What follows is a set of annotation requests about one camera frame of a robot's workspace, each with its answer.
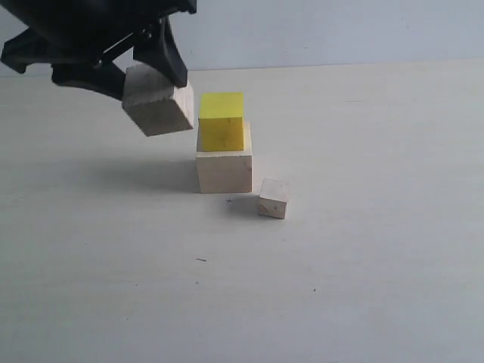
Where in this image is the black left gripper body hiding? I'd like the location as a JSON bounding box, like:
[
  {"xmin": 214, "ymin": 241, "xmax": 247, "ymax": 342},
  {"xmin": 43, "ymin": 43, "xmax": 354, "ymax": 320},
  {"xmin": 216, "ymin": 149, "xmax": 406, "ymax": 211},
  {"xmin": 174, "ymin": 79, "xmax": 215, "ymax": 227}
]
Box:
[{"xmin": 1, "ymin": 1, "xmax": 197, "ymax": 74}]

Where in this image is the medium wooden cube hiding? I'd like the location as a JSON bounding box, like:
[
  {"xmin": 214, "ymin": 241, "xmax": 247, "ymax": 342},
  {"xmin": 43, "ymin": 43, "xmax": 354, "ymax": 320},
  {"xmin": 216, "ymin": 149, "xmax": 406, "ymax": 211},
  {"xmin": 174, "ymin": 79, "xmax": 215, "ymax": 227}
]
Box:
[{"xmin": 122, "ymin": 64, "xmax": 195, "ymax": 137}]

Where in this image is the yellow cube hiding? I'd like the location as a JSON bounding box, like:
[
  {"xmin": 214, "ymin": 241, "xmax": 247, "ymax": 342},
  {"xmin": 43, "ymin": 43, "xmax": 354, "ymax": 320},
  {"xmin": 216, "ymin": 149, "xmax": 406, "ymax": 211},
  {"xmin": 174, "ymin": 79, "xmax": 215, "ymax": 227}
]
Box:
[{"xmin": 199, "ymin": 92, "xmax": 244, "ymax": 152}]

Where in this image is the large pale wooden cube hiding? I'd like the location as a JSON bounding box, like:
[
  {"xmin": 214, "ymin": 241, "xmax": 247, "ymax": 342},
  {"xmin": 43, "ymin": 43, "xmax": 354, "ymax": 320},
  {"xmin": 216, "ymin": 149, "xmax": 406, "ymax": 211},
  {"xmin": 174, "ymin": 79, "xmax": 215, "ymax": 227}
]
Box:
[{"xmin": 195, "ymin": 122, "xmax": 253, "ymax": 194}]

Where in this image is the small wooden cube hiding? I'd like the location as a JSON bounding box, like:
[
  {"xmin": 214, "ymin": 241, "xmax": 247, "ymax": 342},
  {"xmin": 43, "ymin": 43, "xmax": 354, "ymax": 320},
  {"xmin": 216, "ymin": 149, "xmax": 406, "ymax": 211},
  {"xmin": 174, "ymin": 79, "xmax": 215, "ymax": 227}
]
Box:
[{"xmin": 257, "ymin": 178, "xmax": 289, "ymax": 219}]

